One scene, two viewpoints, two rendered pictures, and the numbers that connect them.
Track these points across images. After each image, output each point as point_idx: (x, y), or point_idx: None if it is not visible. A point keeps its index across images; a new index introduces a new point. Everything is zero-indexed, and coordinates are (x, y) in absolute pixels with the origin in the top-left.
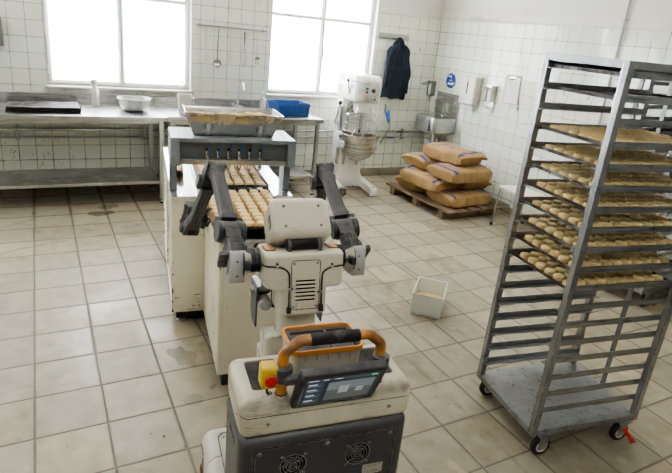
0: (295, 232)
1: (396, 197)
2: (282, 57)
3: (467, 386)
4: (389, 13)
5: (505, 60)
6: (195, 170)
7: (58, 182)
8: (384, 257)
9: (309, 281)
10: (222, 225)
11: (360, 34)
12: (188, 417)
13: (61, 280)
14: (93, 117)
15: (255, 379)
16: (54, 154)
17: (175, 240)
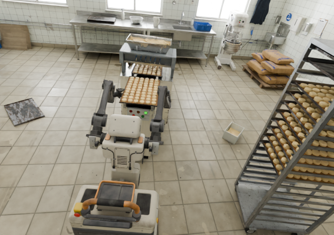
0: (118, 134)
1: (244, 72)
2: (205, 0)
3: (230, 185)
4: None
5: (321, 9)
6: None
7: (106, 50)
8: (223, 105)
9: (124, 157)
10: (93, 119)
11: None
12: (108, 169)
13: (92, 94)
14: (118, 26)
15: (83, 201)
16: (108, 38)
17: (122, 93)
